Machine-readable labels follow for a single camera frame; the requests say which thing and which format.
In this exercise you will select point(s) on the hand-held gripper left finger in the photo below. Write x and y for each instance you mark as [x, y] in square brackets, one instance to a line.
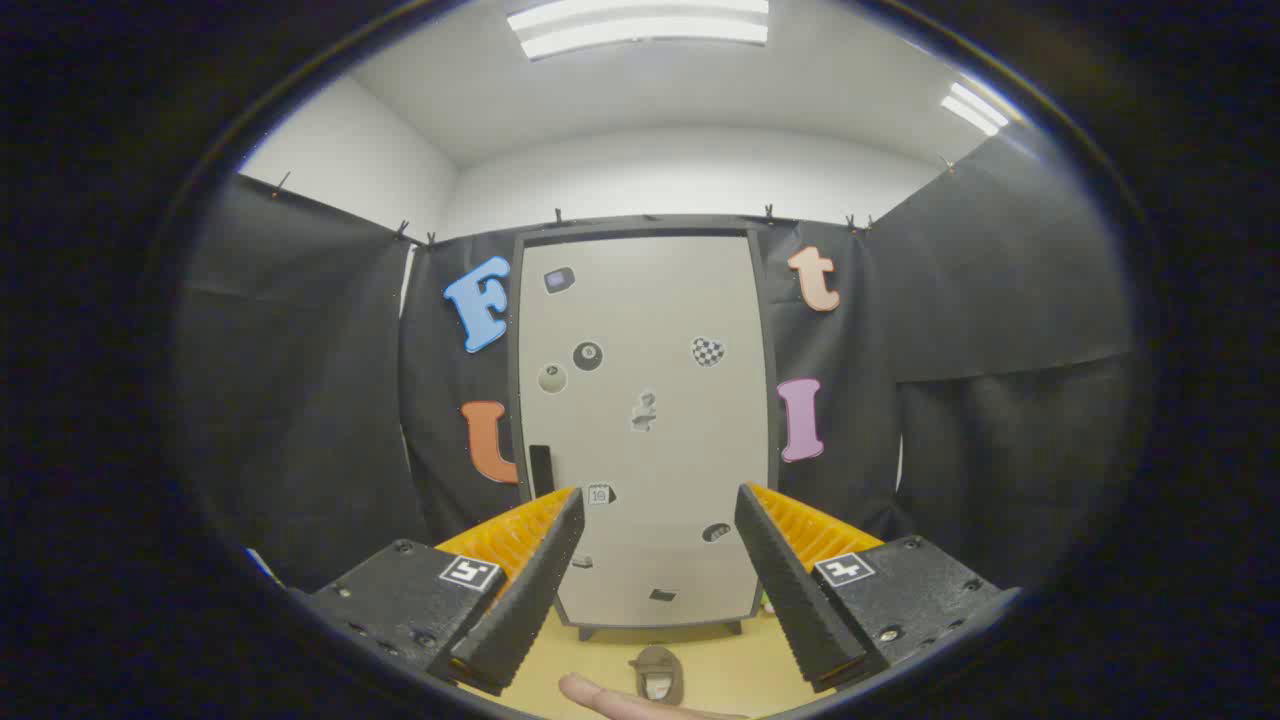
[530, 590]

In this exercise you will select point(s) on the black backdrop cloth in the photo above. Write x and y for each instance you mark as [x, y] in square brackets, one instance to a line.
[300, 400]

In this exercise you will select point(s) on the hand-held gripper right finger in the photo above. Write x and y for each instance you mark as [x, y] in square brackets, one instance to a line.
[790, 590]

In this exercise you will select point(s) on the small ceiling light panel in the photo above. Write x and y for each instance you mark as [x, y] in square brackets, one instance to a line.
[975, 108]

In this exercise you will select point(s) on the brown slipper shoe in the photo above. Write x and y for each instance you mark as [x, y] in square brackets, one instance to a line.
[657, 670]

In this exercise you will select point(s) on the large ceiling light panel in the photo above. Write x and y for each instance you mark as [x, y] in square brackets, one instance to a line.
[640, 25]

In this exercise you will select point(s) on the dark grey shoe cabinet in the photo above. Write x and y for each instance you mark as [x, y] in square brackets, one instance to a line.
[640, 224]

